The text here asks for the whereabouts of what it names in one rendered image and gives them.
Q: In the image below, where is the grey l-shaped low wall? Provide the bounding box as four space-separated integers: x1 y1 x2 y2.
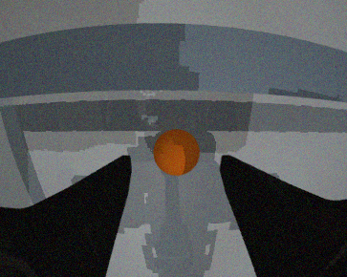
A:
0 96 45 210

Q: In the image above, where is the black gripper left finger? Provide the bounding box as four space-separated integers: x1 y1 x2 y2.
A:
0 155 132 277

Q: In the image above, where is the orange ball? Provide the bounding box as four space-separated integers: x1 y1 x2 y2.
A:
154 130 200 176

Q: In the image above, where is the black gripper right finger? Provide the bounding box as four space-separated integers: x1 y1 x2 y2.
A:
219 155 347 277

